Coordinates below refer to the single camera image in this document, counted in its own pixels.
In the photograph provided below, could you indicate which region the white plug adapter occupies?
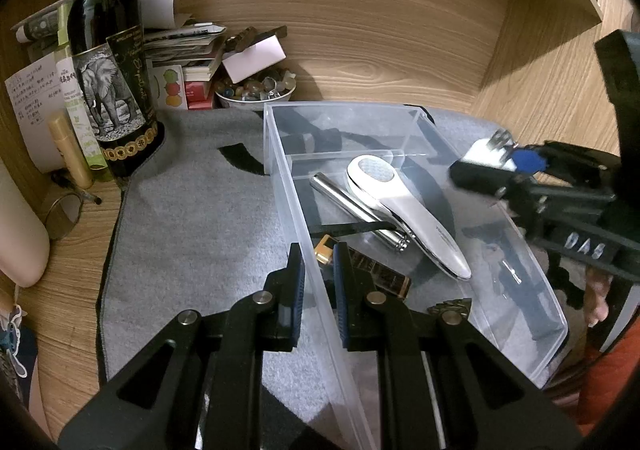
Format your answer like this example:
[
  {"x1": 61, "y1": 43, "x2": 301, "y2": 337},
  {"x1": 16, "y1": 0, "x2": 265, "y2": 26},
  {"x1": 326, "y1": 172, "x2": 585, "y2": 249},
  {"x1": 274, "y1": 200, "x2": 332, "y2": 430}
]
[{"x1": 462, "y1": 129, "x2": 516, "y2": 171}]

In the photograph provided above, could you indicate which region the black gold rectangular box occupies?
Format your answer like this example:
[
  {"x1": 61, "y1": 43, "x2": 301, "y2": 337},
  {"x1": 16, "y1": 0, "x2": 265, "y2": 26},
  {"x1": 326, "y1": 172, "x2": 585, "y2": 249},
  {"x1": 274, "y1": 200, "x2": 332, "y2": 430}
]
[{"x1": 314, "y1": 235, "x2": 411, "y2": 300}]

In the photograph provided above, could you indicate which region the silver metal flashlight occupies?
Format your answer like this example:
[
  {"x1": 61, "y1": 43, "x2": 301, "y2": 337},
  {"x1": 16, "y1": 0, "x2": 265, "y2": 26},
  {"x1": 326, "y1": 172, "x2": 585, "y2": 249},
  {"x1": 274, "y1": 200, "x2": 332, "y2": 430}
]
[{"x1": 310, "y1": 173, "x2": 410, "y2": 251}]

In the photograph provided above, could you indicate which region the dark ridged small object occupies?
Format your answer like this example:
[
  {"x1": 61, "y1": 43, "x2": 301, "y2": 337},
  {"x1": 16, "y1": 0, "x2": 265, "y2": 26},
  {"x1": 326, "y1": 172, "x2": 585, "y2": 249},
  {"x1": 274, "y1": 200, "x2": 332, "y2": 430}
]
[{"x1": 427, "y1": 298, "x2": 472, "y2": 326}]

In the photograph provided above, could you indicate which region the clear plastic storage box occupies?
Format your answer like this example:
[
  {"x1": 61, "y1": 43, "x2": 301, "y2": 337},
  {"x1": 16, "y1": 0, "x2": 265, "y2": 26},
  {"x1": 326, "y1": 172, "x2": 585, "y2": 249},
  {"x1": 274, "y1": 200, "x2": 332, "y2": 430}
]
[{"x1": 264, "y1": 102, "x2": 568, "y2": 449}]

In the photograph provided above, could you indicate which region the orange sleeve forearm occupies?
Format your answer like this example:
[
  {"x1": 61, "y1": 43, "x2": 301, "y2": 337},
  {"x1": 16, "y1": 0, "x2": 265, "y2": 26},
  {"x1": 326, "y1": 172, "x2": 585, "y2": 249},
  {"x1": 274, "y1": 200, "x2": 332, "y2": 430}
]
[{"x1": 575, "y1": 322, "x2": 639, "y2": 436}]

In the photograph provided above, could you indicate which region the right hand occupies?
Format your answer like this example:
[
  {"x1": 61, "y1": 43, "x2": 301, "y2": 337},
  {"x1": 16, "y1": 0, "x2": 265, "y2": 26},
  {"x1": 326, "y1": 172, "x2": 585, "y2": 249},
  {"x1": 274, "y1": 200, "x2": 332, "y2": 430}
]
[{"x1": 584, "y1": 267, "x2": 612, "y2": 327}]

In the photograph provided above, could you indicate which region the grey mat with black pattern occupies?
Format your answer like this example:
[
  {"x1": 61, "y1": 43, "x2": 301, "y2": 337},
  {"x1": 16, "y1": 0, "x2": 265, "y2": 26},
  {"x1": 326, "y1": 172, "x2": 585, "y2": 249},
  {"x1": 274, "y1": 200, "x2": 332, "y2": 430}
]
[{"x1": 96, "y1": 104, "x2": 601, "y2": 450}]

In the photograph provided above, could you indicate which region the white bowl of trinkets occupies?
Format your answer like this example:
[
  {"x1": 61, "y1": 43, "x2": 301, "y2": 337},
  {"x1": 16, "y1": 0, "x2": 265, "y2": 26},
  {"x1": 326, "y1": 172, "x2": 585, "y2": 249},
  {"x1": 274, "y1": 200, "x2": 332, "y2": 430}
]
[{"x1": 213, "y1": 67, "x2": 297, "y2": 110}]

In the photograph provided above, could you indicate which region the white folded card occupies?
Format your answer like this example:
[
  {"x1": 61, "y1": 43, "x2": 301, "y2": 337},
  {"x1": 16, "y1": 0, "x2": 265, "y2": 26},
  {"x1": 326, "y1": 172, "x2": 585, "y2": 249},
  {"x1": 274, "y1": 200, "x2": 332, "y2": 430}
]
[{"x1": 222, "y1": 36, "x2": 286, "y2": 84}]

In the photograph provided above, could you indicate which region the stack of books and papers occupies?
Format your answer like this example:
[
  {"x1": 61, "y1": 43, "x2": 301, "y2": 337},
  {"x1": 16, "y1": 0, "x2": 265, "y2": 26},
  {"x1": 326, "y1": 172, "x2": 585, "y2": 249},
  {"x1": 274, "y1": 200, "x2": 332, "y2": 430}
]
[{"x1": 144, "y1": 22, "x2": 227, "y2": 110}]

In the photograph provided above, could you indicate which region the beige cylindrical tube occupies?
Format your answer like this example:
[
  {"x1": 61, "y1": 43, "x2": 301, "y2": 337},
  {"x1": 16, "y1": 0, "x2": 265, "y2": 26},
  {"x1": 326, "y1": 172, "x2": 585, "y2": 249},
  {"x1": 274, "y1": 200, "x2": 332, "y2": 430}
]
[{"x1": 47, "y1": 110, "x2": 93, "y2": 190}]

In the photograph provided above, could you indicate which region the dark wine bottle elephant label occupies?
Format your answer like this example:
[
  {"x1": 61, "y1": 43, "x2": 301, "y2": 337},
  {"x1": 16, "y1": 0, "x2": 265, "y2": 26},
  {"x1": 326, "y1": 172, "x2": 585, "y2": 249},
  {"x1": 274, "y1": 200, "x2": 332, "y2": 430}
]
[{"x1": 67, "y1": 0, "x2": 164, "y2": 181}]

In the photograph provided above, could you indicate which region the white handwritten note paper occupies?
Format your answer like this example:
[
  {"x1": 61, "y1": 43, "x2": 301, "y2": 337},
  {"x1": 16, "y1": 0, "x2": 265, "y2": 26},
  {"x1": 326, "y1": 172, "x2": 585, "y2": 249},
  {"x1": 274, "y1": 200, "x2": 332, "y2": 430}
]
[{"x1": 4, "y1": 53, "x2": 65, "y2": 173}]

